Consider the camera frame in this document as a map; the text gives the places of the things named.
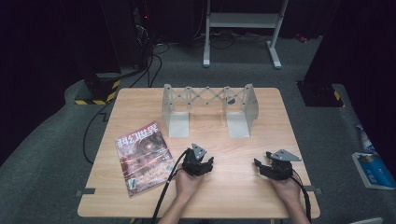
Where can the grey expandable metal book rack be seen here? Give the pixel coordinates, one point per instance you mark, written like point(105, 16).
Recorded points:
point(179, 124)

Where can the person's left hand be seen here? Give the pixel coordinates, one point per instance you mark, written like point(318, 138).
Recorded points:
point(186, 185)

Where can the small red object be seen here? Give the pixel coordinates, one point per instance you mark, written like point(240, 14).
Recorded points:
point(301, 38)

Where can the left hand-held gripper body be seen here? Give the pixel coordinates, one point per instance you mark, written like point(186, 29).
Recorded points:
point(190, 165)

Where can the blue and white box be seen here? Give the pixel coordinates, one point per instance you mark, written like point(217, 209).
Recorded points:
point(375, 171)

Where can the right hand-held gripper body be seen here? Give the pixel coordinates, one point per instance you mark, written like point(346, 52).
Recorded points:
point(280, 169)

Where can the white metal stand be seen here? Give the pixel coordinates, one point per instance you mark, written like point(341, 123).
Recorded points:
point(243, 20)

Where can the black base with yellow stripes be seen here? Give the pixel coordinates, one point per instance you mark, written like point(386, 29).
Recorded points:
point(99, 90)

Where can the black stand base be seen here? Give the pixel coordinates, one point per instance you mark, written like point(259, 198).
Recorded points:
point(320, 95)

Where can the red cover magazine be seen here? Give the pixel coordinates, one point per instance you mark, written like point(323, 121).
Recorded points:
point(143, 158)

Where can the grey tape strip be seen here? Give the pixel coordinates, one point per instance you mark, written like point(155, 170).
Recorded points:
point(85, 192)
point(313, 189)

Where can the person's right hand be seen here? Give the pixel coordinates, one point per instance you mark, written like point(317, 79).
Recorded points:
point(289, 189)

